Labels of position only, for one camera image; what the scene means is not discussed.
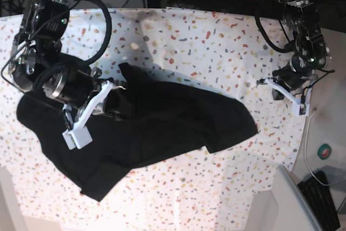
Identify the black t-shirt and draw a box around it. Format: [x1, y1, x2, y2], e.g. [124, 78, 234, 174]
[16, 63, 258, 201]

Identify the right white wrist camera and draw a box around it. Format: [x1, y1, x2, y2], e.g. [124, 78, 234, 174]
[62, 81, 115, 150]

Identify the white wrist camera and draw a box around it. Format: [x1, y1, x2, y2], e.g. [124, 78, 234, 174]
[256, 78, 311, 117]
[62, 81, 115, 150]

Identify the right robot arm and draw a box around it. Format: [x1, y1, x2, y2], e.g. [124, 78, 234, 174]
[6, 0, 131, 121]

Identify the terrazzo pattern table cloth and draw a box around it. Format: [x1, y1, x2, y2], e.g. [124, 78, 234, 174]
[1, 9, 305, 230]

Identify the grey laptop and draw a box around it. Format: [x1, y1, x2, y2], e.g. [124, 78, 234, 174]
[271, 166, 322, 231]

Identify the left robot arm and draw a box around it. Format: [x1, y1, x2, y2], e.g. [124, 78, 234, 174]
[255, 0, 331, 104]

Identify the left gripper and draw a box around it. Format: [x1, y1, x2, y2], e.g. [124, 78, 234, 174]
[272, 60, 316, 100]

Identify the green tape roll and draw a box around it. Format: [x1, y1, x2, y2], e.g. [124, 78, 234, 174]
[317, 144, 332, 160]

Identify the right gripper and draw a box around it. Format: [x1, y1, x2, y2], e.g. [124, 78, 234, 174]
[42, 66, 128, 120]

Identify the thin white cable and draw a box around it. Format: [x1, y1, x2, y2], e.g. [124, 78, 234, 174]
[304, 109, 332, 187]

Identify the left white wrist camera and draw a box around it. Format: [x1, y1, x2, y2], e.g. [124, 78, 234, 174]
[256, 78, 311, 117]

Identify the black keyboard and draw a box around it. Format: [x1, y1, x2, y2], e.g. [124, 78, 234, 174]
[298, 177, 341, 231]

